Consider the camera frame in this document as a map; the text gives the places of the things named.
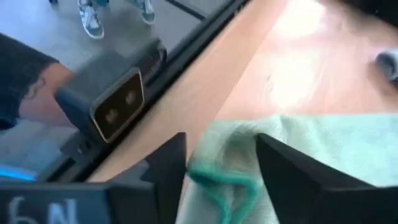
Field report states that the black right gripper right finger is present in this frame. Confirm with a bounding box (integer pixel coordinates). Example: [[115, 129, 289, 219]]
[[256, 133, 374, 224]]

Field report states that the grey depth camera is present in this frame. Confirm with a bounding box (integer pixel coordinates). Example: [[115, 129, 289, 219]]
[[55, 39, 169, 144]]

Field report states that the black aluminium table frame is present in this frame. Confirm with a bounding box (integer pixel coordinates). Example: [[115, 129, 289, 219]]
[[40, 0, 252, 184]]

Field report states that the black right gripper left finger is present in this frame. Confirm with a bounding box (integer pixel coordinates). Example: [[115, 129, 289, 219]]
[[107, 132, 187, 224]]

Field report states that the grey microfiber towel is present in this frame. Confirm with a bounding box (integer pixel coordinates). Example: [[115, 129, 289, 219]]
[[374, 49, 398, 85]]

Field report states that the person's shoe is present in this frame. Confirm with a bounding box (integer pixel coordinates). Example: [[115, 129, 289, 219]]
[[76, 0, 105, 40], [132, 0, 156, 26]]

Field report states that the pale green microfiber towel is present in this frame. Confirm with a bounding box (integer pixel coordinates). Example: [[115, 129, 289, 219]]
[[175, 113, 398, 224]]

